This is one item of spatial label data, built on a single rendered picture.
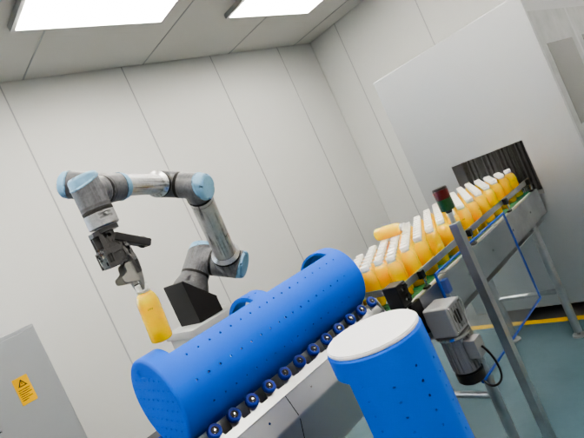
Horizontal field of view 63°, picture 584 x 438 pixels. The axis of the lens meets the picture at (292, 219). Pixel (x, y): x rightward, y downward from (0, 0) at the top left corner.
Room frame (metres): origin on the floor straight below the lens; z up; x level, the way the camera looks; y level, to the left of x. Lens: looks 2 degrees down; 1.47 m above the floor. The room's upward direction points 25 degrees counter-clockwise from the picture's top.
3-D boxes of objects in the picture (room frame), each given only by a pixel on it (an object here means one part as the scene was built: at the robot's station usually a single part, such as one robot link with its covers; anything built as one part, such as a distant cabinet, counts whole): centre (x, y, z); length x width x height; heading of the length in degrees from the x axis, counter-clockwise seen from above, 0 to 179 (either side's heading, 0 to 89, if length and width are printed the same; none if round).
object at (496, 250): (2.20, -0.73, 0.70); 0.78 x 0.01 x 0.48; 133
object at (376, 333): (1.33, -0.07, 1.03); 0.28 x 0.28 x 0.01
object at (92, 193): (1.41, 0.51, 1.73); 0.10 x 0.09 x 0.12; 162
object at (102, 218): (1.41, 0.51, 1.64); 0.10 x 0.09 x 0.05; 43
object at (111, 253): (1.41, 0.52, 1.56); 0.09 x 0.08 x 0.12; 133
